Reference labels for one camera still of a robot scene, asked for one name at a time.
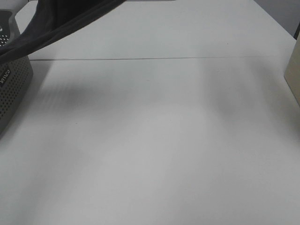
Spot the dark navy towel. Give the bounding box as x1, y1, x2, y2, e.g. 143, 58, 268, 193
0, 0, 123, 63

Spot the grey perforated plastic basket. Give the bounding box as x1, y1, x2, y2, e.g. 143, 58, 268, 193
0, 9, 33, 133

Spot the beige box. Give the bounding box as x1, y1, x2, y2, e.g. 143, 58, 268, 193
284, 38, 300, 105

